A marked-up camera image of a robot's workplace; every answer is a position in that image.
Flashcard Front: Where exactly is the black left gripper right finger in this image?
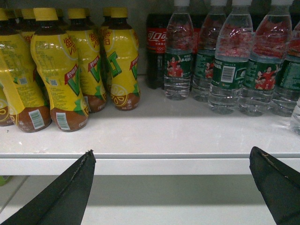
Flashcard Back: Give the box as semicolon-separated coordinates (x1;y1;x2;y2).
249;147;300;225

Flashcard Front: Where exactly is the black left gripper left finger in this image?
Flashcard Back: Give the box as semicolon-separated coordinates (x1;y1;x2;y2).
2;150;96;225

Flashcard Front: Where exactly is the clear water bottle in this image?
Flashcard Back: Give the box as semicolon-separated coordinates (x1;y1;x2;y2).
290;99;300;135

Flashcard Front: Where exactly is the far right water bottle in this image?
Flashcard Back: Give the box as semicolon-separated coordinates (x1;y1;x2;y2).
271;24;300;117

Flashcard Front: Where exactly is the barcode-facing water bottle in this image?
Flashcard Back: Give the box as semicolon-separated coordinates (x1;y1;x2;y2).
208;0;253;114

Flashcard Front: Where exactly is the front right water bottle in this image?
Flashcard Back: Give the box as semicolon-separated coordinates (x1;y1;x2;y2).
238;0;293;116

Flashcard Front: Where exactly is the leftmost water bottle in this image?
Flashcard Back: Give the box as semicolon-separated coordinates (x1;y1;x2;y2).
164;0;194;100

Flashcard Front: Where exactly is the far-left lemon tea bottle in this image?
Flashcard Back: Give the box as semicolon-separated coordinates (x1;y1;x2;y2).
0;85;14;127

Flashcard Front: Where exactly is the right yellow lemon tea bottle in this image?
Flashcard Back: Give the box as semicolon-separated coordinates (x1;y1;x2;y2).
104;7;140;111

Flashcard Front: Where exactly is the yellow lemon tea bottle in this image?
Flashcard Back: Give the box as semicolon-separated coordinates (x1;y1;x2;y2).
0;8;52;133
67;8;107;113
30;7;89;132
104;7;140;111

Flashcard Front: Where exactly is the left yellow lemon tea bottle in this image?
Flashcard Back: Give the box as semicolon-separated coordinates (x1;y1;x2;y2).
0;8;52;133

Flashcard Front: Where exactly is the middle yellow lemon tea bottle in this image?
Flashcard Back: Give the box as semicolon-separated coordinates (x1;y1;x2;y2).
67;8;107;113

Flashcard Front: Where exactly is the front yellow lemon tea bottle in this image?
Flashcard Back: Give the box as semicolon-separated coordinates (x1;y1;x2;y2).
30;7;89;132

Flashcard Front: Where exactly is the cola bottle red label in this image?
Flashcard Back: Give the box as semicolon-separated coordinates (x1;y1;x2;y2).
146;13;169;89

